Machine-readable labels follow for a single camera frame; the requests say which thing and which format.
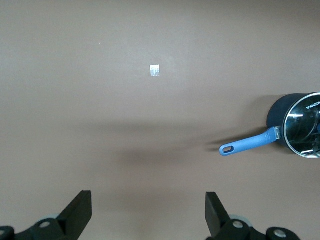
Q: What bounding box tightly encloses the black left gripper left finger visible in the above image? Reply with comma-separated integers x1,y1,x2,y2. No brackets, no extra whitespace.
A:
16,190,93,240

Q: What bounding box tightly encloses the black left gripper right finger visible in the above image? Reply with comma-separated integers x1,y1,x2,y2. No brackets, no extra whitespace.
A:
205,191,268,240

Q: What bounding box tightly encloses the glass lid with blue knob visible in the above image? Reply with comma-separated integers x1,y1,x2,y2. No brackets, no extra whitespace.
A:
283,92,320,160

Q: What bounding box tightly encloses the brown table cover cloth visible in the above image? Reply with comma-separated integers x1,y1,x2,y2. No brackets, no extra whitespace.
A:
0,0,320,240

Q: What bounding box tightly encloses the small clear tape square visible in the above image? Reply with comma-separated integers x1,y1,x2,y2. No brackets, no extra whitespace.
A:
149,64,161,77

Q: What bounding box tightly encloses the dark pot with blue handle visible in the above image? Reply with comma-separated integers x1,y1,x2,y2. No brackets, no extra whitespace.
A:
219,92,320,160

